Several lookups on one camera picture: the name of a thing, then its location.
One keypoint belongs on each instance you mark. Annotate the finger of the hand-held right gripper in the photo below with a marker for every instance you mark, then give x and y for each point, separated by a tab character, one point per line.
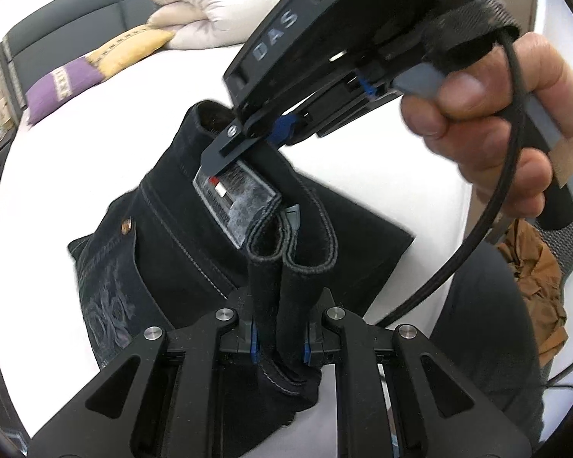
229	145
284	129

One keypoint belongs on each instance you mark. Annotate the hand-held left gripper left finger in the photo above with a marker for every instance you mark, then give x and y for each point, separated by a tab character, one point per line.
246	334

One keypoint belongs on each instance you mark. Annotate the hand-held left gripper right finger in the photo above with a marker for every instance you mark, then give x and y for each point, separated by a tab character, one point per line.
322	338

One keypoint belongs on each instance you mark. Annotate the black denim pants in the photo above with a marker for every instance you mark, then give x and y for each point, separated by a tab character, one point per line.
172	229

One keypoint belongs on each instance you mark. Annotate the person's right hand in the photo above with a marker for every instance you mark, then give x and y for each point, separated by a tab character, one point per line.
482	119

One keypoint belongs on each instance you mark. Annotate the bed with white sheet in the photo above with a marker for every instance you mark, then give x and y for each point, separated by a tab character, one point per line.
363	167

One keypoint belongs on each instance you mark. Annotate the folded white duvet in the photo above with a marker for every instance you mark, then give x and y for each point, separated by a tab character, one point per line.
210	9

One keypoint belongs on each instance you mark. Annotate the yellow patterned pillow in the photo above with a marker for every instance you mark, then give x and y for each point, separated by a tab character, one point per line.
129	47

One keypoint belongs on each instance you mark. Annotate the purple patterned pillow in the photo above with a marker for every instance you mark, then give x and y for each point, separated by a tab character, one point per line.
62	90

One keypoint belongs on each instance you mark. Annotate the grey padded headboard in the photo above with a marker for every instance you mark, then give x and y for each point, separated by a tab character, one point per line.
76	19

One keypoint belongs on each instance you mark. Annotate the brown crumpled cloth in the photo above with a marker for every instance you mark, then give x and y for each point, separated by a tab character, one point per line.
535	286

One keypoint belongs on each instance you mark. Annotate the grey woven chair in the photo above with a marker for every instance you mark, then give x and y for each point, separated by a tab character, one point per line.
566	248

